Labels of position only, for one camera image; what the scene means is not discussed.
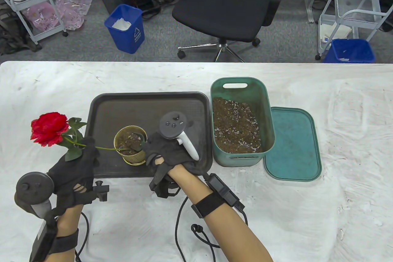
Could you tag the person's left hand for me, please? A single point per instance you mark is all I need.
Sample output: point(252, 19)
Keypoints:
point(73, 174)

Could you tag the person's right hand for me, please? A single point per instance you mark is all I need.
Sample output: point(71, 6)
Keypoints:
point(165, 151)

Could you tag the green garden trowel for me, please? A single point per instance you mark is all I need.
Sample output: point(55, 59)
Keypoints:
point(139, 137)

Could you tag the brown potting mix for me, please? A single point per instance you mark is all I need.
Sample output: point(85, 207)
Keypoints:
point(127, 144)
point(236, 127)

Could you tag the red artificial rose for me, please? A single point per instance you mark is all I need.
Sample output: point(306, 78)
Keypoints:
point(49, 128)

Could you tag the teal plastic bin lid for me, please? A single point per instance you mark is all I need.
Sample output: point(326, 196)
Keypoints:
point(291, 145)

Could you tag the person's right forearm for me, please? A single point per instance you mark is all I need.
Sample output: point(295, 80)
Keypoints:
point(233, 237)

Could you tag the gold ribbed flower pot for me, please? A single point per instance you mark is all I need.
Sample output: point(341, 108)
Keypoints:
point(132, 160)

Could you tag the dark grey handheld controller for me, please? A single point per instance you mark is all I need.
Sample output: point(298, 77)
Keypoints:
point(33, 186)

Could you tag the dark brown plastic tray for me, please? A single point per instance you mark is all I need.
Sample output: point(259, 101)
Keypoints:
point(116, 108)

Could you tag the teal plastic storage bin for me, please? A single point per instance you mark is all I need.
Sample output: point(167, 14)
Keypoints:
point(221, 90)

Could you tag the blue bin with white symbol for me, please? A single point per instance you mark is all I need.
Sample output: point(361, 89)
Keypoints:
point(126, 41)

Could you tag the white crumpled paper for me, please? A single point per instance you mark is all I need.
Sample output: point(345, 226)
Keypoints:
point(121, 24)

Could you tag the dark backpack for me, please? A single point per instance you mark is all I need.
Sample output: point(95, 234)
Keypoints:
point(12, 37)

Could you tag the black office chair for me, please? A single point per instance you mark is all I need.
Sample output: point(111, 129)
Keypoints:
point(221, 10)

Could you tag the pink plastic bag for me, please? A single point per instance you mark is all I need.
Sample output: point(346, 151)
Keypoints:
point(73, 10)
point(41, 17)

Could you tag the plain blue waste bin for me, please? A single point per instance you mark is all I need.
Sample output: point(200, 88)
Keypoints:
point(334, 56)

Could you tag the black mount bracket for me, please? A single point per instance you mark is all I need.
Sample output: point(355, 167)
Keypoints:
point(167, 189)
point(102, 190)

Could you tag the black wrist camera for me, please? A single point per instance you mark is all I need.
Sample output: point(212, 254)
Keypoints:
point(224, 191)

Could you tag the grey wrist camera with label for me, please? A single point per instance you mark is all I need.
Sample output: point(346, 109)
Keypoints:
point(41, 243)

